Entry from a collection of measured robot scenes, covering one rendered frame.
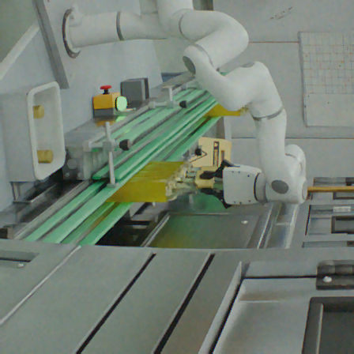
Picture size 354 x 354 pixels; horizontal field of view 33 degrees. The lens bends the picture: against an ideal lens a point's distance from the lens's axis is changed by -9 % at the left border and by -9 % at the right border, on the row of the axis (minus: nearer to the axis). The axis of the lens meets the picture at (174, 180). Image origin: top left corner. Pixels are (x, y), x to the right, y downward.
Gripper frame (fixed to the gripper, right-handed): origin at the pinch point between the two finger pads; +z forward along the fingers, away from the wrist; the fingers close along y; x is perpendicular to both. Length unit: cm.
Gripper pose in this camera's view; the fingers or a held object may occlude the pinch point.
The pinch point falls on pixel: (209, 182)
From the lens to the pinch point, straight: 175.4
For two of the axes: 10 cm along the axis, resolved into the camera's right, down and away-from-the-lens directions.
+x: -4.9, 2.7, -8.3
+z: -8.7, -0.7, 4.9
